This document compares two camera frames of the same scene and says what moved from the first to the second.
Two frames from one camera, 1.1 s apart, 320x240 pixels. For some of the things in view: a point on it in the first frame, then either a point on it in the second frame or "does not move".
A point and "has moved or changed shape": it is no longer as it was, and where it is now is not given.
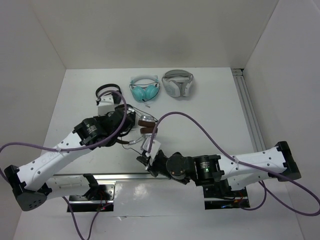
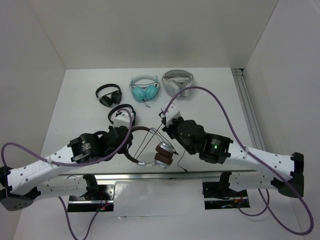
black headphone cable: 121,140 has moved or changed shape
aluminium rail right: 241,82 does not move
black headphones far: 116,95 does not move
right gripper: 151,168 → 167,129
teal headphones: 145,87 does not move
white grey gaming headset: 178,83 does not move
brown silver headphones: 147,125 has moved or changed shape
